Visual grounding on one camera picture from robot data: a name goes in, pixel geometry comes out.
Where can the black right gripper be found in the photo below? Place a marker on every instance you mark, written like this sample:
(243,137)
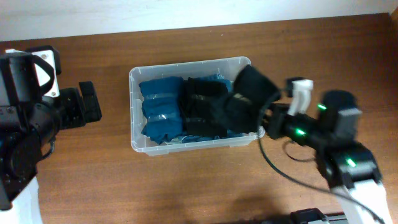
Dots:
(275,126)

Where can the clear plastic storage container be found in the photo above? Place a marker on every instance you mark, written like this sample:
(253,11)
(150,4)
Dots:
(227,67)

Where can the blue garment with tape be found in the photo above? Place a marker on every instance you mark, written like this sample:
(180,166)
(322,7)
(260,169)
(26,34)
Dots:
(161,108)

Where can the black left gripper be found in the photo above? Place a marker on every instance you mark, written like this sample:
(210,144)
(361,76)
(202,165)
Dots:
(82,106)

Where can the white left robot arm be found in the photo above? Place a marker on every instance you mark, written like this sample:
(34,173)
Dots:
(33,111)

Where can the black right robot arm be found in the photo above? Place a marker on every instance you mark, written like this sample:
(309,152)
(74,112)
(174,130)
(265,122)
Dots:
(350,169)

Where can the dark blue jeans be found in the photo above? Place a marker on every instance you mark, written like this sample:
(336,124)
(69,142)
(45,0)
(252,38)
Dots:
(185,138)

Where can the black garment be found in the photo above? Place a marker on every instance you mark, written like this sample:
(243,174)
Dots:
(239,109)
(195,106)

